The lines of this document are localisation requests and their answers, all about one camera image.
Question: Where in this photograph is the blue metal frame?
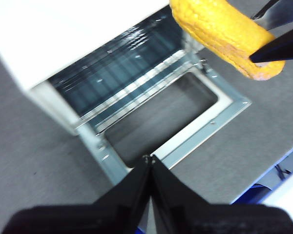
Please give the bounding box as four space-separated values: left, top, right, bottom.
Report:
230 145 293 205

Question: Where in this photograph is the yellow corn cob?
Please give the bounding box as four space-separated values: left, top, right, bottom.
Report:
169 0 286 81

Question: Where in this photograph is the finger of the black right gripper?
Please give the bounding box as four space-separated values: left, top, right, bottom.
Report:
250 0 293 31
249 22 293 65

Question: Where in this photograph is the metal wire oven rack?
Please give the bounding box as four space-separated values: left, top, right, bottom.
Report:
51 14 201 122

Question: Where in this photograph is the white Toshiba toaster oven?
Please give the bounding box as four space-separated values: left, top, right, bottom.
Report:
0 0 252 186

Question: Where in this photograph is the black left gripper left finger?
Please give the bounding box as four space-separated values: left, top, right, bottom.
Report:
1 155 151 234

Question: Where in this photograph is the glass oven door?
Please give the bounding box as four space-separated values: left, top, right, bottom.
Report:
75 52 252 186

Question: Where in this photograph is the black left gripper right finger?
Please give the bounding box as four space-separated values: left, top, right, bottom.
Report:
150 154 293 234

